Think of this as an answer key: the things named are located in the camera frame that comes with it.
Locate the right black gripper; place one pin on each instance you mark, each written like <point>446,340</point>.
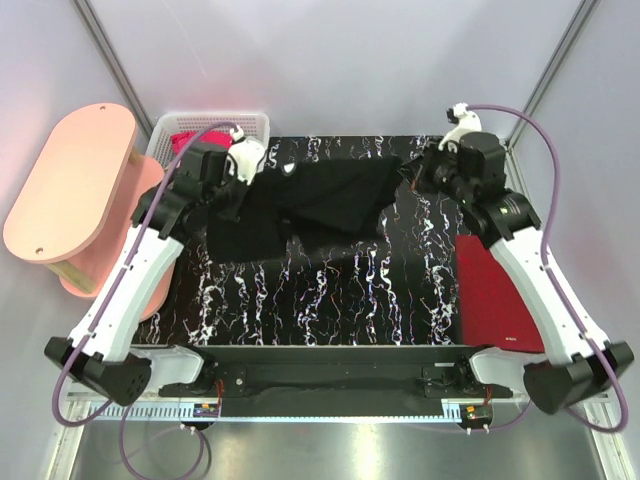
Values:
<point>412,170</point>

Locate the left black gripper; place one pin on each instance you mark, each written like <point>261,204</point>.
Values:
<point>233,210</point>

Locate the black t-shirt with daisy print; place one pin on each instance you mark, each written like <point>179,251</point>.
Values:
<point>329,203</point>

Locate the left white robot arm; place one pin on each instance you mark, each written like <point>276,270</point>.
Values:
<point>98,353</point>

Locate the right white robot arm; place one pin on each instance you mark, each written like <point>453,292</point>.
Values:
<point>578,360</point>

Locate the magenta t-shirt in basket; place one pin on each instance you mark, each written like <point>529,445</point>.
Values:
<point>211,141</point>

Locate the black marbled table mat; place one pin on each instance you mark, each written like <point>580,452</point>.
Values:
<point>399,289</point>

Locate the pink three-tier wooden shelf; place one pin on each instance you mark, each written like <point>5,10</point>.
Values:
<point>74,210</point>

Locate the folded red t-shirt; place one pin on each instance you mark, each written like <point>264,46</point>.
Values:
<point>492,311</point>

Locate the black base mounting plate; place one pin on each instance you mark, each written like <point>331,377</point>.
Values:
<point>405,371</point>

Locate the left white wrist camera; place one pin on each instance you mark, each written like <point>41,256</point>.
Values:
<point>245,157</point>

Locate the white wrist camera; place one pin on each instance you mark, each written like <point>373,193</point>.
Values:
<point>464,121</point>
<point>245,157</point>

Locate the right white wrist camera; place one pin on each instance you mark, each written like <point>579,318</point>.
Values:
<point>464,121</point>

